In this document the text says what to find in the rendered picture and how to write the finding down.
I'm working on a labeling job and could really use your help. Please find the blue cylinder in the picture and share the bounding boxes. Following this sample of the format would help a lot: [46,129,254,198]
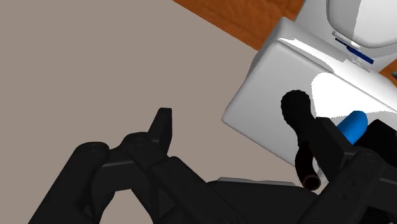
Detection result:
[336,110,369,145]

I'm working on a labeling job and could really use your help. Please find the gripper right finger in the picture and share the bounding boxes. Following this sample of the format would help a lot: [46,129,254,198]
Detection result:
[296,116,397,224]

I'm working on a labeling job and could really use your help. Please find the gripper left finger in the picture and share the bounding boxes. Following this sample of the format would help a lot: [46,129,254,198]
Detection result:
[27,107,243,224]

